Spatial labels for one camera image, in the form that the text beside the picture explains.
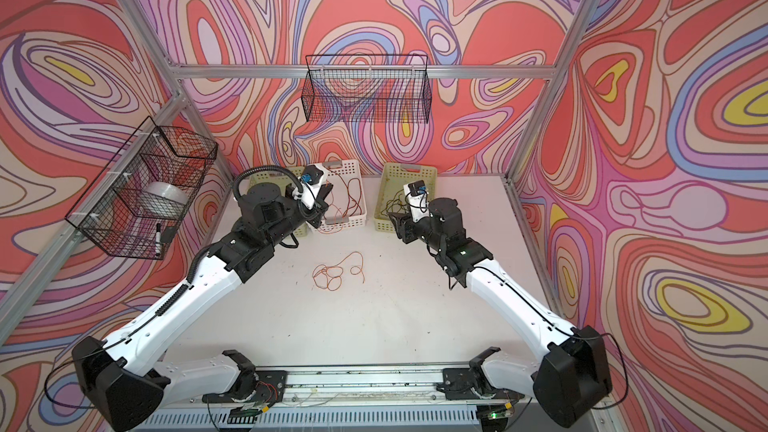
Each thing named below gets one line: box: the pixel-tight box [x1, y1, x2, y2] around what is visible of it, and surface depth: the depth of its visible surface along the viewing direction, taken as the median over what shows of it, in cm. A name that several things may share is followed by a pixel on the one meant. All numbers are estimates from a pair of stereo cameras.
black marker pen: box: [155, 223, 162, 256], surface depth 73 cm
